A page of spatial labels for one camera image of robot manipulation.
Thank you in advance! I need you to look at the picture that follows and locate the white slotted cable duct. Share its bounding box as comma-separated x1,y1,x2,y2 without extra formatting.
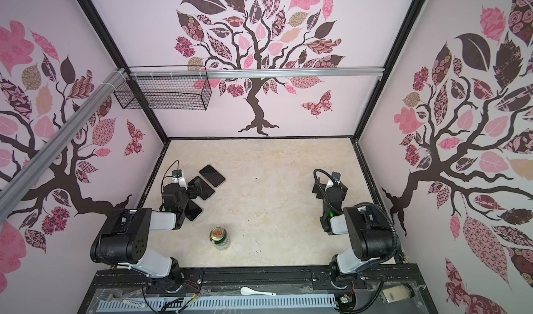
93,294,337,313

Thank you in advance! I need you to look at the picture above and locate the aluminium rail back wall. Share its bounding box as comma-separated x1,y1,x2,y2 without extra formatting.
129,67,384,80

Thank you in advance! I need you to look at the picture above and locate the black corrugated cable conduit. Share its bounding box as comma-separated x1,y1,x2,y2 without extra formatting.
313,168,401,269

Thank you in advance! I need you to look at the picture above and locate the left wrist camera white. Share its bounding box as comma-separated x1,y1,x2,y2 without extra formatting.
172,169,187,189

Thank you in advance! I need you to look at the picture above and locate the green beverage can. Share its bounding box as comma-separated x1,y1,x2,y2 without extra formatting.
210,227,230,250

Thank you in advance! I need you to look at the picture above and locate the white power adapter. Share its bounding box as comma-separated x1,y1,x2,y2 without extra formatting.
380,284,414,304

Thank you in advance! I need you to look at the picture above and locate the black smartphone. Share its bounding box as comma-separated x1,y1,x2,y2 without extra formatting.
187,176,215,201
199,165,226,188
185,200,203,222

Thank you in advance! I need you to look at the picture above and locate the white plastic spoon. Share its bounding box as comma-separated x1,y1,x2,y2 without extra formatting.
240,286,277,297

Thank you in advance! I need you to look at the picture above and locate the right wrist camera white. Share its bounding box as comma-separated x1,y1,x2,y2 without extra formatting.
326,172,341,189

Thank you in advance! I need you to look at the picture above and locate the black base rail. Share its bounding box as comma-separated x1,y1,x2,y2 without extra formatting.
78,264,437,313

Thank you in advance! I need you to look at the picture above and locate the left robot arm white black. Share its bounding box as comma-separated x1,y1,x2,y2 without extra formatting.
90,183,202,293

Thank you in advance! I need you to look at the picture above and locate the black wire basket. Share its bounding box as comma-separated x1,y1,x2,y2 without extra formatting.
114,64,212,111

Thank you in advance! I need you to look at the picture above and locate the thin black camera cable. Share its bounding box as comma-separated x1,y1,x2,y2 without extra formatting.
160,159,180,190

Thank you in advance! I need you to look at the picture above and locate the aluminium rail wall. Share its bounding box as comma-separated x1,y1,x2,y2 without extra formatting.
129,67,384,80
1,68,128,221

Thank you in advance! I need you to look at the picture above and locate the aluminium rail left wall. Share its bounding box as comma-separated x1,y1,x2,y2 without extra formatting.
1,68,128,221

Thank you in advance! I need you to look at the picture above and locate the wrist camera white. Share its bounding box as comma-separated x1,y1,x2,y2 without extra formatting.
326,172,341,189
172,169,187,189

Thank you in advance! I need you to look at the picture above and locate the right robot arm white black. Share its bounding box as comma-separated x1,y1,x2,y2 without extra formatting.
312,179,398,282

